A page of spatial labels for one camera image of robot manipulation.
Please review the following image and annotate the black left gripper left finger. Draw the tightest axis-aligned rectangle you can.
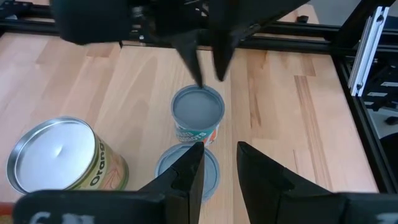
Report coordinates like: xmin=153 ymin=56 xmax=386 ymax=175
xmin=139 ymin=142 xmax=205 ymax=224

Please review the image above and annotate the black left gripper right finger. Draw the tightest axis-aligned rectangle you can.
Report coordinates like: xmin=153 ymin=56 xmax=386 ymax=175
xmin=238 ymin=141 xmax=330 ymax=224

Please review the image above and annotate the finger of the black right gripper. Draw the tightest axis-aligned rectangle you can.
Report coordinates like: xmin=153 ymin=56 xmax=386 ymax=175
xmin=169 ymin=29 xmax=205 ymax=90
xmin=210 ymin=26 xmax=259 ymax=82

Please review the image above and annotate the short mandarin oranges can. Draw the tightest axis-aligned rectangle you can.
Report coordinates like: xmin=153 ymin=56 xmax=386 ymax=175
xmin=154 ymin=142 xmax=221 ymax=203

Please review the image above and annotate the short fresh sliced carrots can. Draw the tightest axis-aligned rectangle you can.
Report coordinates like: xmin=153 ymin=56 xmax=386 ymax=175
xmin=170 ymin=84 xmax=226 ymax=147

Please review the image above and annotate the green oranges can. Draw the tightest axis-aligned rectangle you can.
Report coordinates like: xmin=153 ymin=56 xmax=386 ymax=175
xmin=6 ymin=116 xmax=130 ymax=194

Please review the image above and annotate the silver aluminium extrusion bar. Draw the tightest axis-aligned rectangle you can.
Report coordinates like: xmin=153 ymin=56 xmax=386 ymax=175
xmin=347 ymin=6 xmax=390 ymax=97

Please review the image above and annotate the wooden shelf with black frame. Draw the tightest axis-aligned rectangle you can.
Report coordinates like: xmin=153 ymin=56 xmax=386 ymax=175
xmin=0 ymin=43 xmax=237 ymax=224

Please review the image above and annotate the black aluminium table frame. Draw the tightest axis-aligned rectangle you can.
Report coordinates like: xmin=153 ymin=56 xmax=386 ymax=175
xmin=0 ymin=0 xmax=398 ymax=194

